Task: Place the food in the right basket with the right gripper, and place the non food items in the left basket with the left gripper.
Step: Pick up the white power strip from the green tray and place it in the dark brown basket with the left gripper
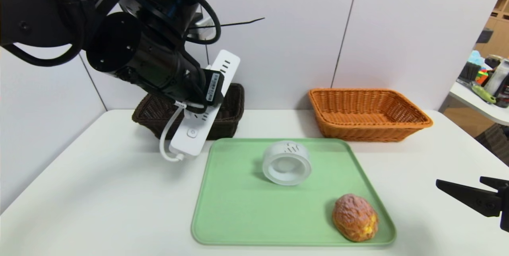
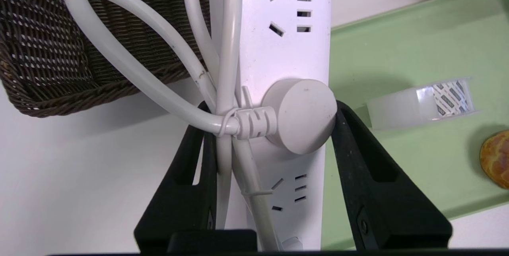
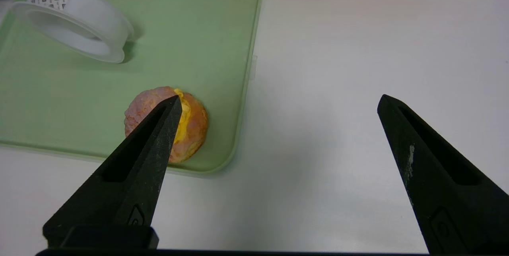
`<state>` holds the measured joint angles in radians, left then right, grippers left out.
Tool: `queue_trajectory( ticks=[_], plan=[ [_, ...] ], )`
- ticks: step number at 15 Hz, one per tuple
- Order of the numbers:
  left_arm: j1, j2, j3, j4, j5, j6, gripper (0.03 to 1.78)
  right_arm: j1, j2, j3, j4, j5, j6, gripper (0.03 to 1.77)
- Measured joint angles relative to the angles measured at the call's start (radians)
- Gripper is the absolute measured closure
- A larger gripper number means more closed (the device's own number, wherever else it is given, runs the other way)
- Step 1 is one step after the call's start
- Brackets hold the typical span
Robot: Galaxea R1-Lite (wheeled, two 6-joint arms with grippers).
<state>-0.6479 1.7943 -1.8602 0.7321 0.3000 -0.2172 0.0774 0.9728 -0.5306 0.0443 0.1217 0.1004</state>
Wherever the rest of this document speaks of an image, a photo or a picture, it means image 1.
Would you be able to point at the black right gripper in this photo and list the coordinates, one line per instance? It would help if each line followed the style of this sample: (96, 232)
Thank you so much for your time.
(498, 199)

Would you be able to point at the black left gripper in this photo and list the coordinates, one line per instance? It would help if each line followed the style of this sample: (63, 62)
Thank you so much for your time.
(213, 88)

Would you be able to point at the white round tape roll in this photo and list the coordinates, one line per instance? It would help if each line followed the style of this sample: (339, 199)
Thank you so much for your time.
(286, 164)

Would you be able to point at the brown cream puff bun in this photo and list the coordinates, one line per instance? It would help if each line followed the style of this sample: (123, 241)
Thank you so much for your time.
(354, 217)

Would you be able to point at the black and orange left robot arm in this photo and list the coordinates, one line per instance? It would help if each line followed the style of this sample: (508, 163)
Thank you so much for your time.
(127, 49)

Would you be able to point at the dark brown wicker basket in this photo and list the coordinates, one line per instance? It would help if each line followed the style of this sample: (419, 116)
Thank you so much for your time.
(228, 117)

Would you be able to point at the small black mesh basket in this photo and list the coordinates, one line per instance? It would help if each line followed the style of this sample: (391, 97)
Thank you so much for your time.
(468, 72)

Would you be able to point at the orange wicker basket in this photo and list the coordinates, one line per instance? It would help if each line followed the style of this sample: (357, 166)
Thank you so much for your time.
(358, 132)

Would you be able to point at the dark grey woven chair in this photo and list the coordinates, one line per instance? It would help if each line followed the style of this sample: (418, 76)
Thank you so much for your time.
(497, 144)

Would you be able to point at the white side table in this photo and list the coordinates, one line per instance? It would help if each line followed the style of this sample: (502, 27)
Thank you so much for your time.
(469, 103)

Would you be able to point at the green plastic tool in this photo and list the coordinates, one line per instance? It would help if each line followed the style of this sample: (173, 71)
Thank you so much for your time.
(483, 94)

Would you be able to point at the white plastic bottle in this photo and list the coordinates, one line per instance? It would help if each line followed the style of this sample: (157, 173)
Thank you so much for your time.
(497, 81)

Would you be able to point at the colourful puzzle cube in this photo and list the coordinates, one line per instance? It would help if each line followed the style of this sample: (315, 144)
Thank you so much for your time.
(481, 77)

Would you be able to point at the light green plastic tray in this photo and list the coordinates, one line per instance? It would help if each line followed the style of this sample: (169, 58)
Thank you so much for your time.
(246, 208)

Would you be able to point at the light blue cloth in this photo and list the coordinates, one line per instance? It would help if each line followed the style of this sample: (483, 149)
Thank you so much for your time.
(475, 58)

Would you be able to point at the wooden shelf cabinet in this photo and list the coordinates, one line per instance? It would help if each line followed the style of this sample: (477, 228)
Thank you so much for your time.
(499, 37)

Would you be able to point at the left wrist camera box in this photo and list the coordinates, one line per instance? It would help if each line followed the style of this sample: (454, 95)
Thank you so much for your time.
(213, 87)

